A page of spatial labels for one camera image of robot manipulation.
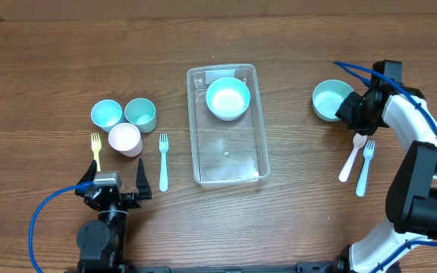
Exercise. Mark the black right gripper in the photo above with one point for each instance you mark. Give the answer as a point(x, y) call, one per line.
point(345, 113)

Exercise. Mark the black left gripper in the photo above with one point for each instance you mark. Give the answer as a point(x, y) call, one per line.
point(142, 183)

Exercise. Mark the teal plastic bowl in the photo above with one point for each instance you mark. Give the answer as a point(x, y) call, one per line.
point(327, 98)

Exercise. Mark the pink plastic cup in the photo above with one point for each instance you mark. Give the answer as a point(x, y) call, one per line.
point(126, 139)

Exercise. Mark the blue plastic cup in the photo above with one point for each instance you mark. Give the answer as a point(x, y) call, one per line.
point(106, 114)

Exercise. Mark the green plastic cup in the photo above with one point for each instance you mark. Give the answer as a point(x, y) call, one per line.
point(142, 113)

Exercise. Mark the blue plastic bowl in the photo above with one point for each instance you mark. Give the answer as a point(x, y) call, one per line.
point(228, 96)

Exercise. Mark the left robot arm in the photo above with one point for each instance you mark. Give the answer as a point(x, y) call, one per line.
point(102, 242)

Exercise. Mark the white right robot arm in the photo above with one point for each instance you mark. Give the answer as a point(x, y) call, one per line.
point(411, 200)

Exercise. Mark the clear plastic container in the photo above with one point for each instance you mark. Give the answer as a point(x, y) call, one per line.
point(226, 153)

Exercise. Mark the pink plastic spoon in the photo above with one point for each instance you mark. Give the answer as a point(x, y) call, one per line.
point(358, 141)

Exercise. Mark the light blue plastic fork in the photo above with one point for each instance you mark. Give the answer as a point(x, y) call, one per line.
point(368, 153)
point(163, 148)

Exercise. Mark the yellow plastic fork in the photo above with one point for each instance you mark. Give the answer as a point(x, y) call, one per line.
point(96, 146)

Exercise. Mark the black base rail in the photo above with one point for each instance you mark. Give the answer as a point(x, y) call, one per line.
point(300, 267)

